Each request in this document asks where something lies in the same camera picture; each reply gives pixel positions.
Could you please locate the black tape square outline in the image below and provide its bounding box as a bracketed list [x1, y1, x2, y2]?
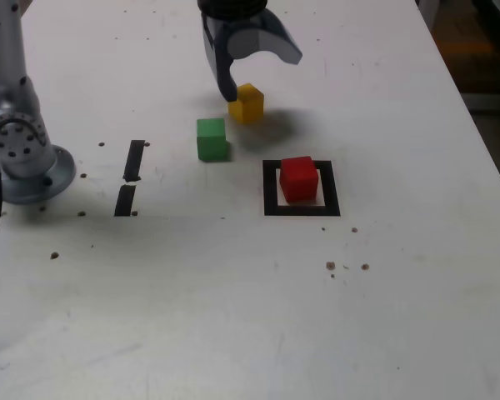
[262, 159, 342, 218]

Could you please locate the red cube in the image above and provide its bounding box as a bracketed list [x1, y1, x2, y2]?
[278, 156, 320, 204]

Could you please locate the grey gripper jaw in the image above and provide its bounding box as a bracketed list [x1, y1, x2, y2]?
[228, 12, 303, 66]

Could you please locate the green cube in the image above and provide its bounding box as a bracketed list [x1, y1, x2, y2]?
[196, 117, 229, 163]

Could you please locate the black tape strip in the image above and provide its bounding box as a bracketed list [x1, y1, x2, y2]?
[113, 139, 146, 218]

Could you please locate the yellow cube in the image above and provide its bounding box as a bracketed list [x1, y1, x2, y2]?
[227, 82, 265, 125]

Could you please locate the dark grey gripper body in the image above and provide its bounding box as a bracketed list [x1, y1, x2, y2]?
[199, 11, 272, 43]

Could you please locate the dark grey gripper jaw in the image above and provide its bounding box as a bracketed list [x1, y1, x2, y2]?
[202, 27, 238, 103]

